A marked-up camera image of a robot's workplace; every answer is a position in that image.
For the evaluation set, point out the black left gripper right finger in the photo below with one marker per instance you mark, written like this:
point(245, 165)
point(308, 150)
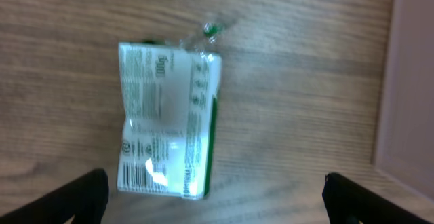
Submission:
point(347, 202)

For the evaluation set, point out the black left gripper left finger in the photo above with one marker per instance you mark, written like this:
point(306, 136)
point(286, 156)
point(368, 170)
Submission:
point(83, 200)

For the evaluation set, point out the green white soap packet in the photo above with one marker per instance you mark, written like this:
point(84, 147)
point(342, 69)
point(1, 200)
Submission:
point(170, 98)

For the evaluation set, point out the white cardboard box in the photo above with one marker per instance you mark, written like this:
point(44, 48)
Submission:
point(404, 137)

